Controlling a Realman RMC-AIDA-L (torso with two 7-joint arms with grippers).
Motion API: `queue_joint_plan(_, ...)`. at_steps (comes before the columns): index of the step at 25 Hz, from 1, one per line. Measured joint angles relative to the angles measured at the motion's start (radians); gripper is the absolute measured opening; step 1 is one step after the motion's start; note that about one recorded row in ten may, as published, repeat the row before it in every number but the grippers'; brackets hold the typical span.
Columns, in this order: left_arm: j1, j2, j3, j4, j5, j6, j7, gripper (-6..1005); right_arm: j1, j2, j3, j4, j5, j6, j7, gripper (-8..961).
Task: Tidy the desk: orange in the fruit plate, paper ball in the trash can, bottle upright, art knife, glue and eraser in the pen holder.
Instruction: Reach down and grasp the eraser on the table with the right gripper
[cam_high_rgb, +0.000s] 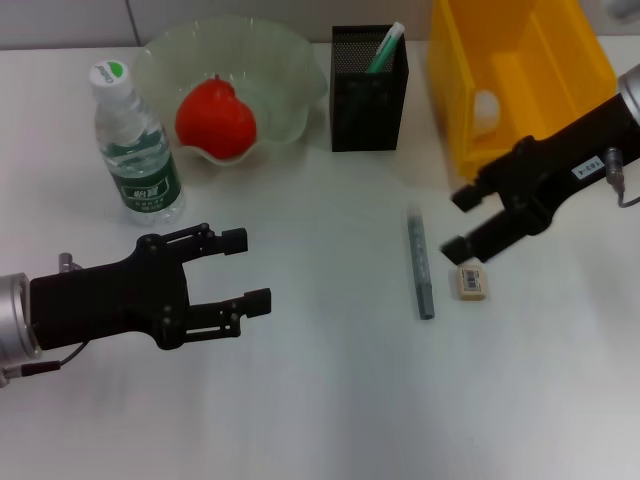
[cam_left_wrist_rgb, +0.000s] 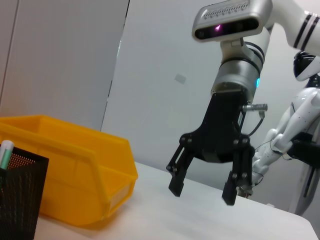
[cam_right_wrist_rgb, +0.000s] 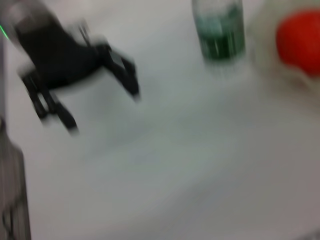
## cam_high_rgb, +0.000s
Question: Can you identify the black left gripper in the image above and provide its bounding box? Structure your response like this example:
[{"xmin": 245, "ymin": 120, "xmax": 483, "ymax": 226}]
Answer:
[{"xmin": 28, "ymin": 223, "xmax": 273, "ymax": 351}]

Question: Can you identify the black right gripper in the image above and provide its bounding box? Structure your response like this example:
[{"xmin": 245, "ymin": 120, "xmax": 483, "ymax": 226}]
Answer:
[{"xmin": 439, "ymin": 92, "xmax": 640, "ymax": 265}]

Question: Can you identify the grey pen tube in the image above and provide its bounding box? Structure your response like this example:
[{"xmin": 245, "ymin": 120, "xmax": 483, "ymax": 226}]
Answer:
[{"xmin": 407, "ymin": 204, "xmax": 436, "ymax": 321}]

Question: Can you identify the white paper ball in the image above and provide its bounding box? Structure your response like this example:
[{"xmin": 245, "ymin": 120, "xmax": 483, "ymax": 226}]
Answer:
[{"xmin": 474, "ymin": 89, "xmax": 503, "ymax": 139}]

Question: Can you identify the clear green-label water bottle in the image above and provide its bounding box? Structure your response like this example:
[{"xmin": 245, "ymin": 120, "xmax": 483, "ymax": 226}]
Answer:
[{"xmin": 88, "ymin": 58, "xmax": 186, "ymax": 229}]

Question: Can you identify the red-orange toy orange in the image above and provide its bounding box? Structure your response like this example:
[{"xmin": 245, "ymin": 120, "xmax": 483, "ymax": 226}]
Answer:
[{"xmin": 174, "ymin": 73, "xmax": 259, "ymax": 161}]

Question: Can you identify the beige eraser with barcode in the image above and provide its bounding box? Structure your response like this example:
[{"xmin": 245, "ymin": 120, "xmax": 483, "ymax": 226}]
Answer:
[{"xmin": 455, "ymin": 264, "xmax": 489, "ymax": 301}]

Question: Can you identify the black mesh pen holder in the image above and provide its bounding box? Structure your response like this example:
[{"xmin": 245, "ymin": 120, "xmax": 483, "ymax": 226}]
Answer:
[{"xmin": 329, "ymin": 23, "xmax": 410, "ymax": 153}]

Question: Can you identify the translucent wavy fruit plate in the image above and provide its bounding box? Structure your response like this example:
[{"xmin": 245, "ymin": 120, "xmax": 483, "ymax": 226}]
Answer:
[{"xmin": 130, "ymin": 15, "xmax": 329, "ymax": 170}]

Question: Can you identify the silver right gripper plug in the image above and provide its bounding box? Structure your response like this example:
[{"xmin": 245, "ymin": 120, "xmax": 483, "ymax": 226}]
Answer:
[{"xmin": 602, "ymin": 146, "xmax": 626, "ymax": 184}]

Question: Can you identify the yellow plastic bin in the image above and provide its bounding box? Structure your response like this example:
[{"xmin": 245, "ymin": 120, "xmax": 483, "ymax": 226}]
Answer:
[{"xmin": 425, "ymin": 0, "xmax": 619, "ymax": 181}]

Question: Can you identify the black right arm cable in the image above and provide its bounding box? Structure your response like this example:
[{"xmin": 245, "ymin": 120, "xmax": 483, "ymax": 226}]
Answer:
[{"xmin": 612, "ymin": 179, "xmax": 640, "ymax": 209}]

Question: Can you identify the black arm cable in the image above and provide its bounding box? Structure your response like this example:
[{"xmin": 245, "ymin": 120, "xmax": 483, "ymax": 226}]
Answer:
[
  {"xmin": 0, "ymin": 339, "xmax": 87, "ymax": 389},
  {"xmin": 612, "ymin": 179, "xmax": 640, "ymax": 209}
]

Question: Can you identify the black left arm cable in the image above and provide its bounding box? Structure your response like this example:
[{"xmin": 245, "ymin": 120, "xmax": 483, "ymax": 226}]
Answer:
[{"xmin": 0, "ymin": 339, "xmax": 87, "ymax": 389}]

